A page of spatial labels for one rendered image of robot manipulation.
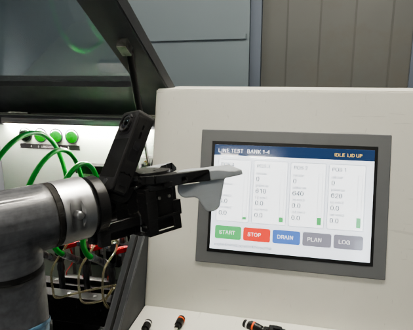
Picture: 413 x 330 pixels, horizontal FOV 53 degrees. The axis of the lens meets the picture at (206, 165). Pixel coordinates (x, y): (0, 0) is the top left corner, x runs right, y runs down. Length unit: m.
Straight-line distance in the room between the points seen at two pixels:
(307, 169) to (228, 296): 0.39
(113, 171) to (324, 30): 2.32
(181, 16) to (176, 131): 1.89
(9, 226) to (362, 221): 0.83
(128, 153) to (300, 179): 0.63
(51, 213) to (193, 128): 0.70
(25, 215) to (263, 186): 0.72
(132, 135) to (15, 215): 0.17
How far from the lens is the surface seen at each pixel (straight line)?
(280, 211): 1.08
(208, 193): 0.56
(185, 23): 2.94
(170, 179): 0.53
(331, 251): 1.09
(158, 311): 1.17
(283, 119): 1.09
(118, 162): 0.53
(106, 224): 0.51
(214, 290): 1.14
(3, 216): 0.46
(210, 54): 2.86
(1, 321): 0.50
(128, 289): 1.09
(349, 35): 2.73
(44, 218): 0.47
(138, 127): 0.54
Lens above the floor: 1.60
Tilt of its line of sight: 13 degrees down
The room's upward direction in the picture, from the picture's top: straight up
